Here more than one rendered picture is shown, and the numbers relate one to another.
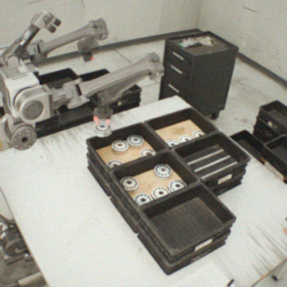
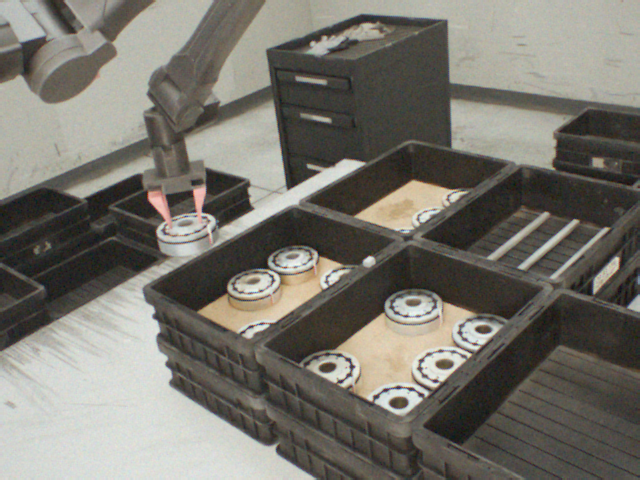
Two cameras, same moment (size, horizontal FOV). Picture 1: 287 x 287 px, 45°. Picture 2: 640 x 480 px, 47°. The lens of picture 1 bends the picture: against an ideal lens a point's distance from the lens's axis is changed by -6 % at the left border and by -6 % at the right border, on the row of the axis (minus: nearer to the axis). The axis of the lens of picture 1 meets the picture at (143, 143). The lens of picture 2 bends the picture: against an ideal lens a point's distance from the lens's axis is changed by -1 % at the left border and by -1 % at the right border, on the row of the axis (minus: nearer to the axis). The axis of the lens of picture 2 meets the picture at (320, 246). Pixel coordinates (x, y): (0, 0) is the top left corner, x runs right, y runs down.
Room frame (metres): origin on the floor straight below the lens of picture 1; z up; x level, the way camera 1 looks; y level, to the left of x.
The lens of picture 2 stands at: (0.46, 0.17, 1.60)
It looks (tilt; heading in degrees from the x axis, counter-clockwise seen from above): 29 degrees down; 352
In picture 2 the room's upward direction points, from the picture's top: 7 degrees counter-clockwise
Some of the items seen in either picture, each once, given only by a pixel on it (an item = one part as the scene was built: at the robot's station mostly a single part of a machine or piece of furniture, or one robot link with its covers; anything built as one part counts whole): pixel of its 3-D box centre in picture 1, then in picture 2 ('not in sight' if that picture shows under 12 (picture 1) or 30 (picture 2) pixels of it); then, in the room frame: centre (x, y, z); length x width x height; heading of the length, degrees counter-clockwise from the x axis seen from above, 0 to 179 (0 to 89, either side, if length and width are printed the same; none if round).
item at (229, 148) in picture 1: (210, 161); (535, 243); (1.62, -0.40, 0.87); 0.40 x 0.30 x 0.11; 126
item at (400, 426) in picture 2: (155, 177); (407, 322); (1.39, -0.08, 0.92); 0.40 x 0.30 x 0.02; 126
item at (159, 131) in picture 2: (104, 98); (166, 123); (1.64, 0.23, 1.22); 0.07 x 0.06 x 0.07; 128
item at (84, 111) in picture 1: (75, 124); (101, 318); (2.59, 0.62, 0.31); 0.40 x 0.30 x 0.34; 127
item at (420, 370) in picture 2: (161, 193); (444, 367); (1.33, -0.12, 0.86); 0.10 x 0.10 x 0.01
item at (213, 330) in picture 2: (126, 145); (275, 268); (1.63, 0.10, 0.92); 0.40 x 0.30 x 0.02; 126
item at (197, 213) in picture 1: (186, 221); (586, 424); (1.15, -0.25, 0.87); 0.40 x 0.30 x 0.11; 126
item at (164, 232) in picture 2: (102, 127); (186, 227); (1.63, 0.24, 1.04); 0.10 x 0.10 x 0.01
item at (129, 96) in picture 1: (114, 107); (192, 250); (2.83, 0.30, 0.37); 0.40 x 0.30 x 0.45; 127
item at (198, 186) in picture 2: (104, 120); (186, 198); (1.63, 0.22, 1.09); 0.07 x 0.07 x 0.09; 89
